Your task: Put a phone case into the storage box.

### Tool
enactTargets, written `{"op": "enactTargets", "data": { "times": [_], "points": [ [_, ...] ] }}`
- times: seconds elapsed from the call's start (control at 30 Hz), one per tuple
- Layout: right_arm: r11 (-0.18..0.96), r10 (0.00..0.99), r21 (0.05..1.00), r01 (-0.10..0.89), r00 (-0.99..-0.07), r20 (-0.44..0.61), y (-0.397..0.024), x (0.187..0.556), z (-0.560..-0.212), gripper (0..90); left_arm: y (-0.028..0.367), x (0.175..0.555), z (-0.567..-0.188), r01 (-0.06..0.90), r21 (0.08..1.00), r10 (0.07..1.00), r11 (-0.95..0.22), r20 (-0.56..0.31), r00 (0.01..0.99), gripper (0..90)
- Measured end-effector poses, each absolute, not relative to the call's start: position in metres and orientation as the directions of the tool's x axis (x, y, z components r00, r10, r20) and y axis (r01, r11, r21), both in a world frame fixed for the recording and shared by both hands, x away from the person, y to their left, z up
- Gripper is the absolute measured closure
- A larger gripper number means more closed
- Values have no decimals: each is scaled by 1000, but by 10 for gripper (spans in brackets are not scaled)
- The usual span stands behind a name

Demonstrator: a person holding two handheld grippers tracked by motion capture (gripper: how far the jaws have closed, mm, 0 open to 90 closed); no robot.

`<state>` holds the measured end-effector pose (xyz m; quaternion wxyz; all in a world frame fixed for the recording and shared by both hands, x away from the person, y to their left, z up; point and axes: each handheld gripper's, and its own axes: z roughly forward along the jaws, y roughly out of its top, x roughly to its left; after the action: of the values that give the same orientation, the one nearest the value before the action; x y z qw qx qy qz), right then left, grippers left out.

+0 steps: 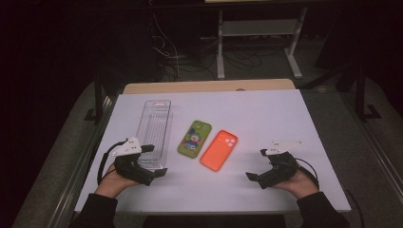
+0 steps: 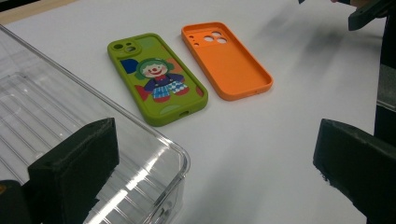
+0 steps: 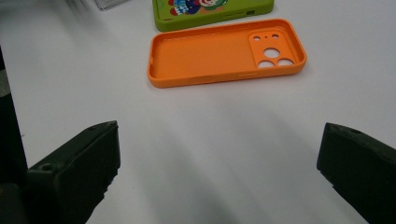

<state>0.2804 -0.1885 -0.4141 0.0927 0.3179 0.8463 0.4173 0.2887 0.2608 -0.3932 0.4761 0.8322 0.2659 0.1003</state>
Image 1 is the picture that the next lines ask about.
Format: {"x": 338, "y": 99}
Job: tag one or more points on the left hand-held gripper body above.
{"x": 130, "y": 167}

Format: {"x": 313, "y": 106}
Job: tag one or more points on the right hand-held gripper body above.
{"x": 280, "y": 169}

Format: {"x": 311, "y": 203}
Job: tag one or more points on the clear plastic rack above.
{"x": 155, "y": 123}

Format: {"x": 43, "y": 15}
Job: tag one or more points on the orange phone case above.
{"x": 218, "y": 152}

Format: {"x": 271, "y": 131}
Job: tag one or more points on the green cartoon phone case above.
{"x": 194, "y": 139}

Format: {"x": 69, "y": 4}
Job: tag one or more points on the person's left hand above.
{"x": 112, "y": 183}

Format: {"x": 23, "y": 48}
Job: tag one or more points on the person's right hand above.
{"x": 299, "y": 185}

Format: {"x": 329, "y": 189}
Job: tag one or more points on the black metal stand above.
{"x": 99, "y": 98}
{"x": 361, "y": 91}

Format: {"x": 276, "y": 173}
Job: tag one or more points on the metal floor rail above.
{"x": 74, "y": 186}
{"x": 377, "y": 152}

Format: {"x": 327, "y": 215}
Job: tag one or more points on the white metal desk frame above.
{"x": 259, "y": 28}

